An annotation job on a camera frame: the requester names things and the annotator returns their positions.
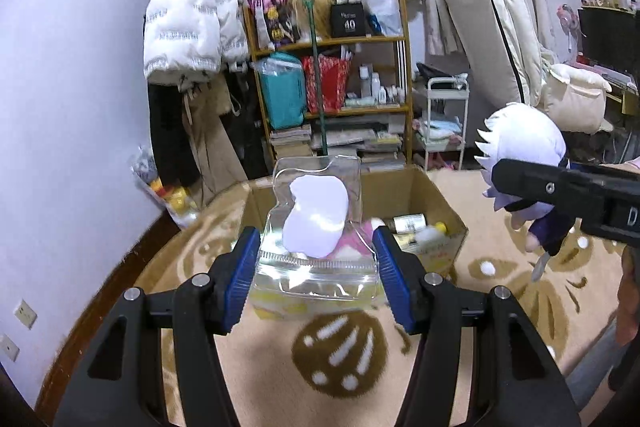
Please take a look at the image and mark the pink strawberry bear plush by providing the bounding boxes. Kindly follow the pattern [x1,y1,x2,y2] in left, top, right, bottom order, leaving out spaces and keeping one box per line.
[330,218,384,261]

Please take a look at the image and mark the clear zip pouch white pad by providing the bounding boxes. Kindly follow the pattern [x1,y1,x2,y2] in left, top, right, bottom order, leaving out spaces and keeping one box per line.
[250,155,383,317]

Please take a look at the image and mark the person's right hand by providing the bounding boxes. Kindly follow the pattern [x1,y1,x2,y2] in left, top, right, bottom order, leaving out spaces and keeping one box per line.
[616,246,639,346]

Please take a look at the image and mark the white rolling cart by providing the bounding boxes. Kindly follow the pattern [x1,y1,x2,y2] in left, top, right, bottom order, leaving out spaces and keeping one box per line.
[412,72,470,171]

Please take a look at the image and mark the white bottle in box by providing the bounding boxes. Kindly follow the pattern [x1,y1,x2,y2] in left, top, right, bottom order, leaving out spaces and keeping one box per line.
[383,213,427,234]

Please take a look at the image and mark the cardboard box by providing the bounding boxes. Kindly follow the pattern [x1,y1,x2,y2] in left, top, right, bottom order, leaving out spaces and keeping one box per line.
[240,164,470,320]

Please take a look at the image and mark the beige floral blanket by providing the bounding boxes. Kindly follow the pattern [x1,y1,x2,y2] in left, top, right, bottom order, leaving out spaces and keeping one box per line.
[137,168,624,426]

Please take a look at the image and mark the cream folded mattress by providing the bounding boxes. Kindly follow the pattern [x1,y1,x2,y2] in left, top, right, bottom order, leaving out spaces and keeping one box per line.
[445,0,613,134]

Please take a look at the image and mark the bag of plush toys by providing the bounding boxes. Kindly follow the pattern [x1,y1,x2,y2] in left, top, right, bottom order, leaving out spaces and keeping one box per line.
[130,146,200,230]

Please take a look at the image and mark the beige trousers hanging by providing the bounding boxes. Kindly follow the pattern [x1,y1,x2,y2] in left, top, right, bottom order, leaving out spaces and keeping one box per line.
[183,75,247,208]

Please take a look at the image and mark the red patterned bag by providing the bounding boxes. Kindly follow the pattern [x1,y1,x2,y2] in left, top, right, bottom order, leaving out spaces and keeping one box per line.
[302,54,352,113]

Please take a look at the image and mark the stack of books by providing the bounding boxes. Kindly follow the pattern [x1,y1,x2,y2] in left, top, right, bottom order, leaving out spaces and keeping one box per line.
[269,124,314,159]

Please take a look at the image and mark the black box number 40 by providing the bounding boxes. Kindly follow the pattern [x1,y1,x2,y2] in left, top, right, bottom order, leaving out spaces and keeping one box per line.
[330,2,366,38]

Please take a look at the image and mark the wooden bookshelf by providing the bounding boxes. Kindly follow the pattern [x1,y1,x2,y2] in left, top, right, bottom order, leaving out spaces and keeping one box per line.
[243,0,412,161]

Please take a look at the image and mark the teal shopping bag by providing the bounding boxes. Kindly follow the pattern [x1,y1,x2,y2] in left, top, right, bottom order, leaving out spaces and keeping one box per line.
[254,52,306,130]

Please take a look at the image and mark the green pole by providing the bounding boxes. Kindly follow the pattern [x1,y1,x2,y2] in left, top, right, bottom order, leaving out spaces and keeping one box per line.
[304,0,328,156]

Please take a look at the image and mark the white puffer jacket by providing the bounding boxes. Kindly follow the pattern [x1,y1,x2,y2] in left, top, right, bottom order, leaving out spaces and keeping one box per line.
[143,0,250,91]

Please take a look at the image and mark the white wall socket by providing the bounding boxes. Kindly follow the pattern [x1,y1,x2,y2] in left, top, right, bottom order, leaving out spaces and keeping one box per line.
[0,334,20,362]
[14,299,38,329]

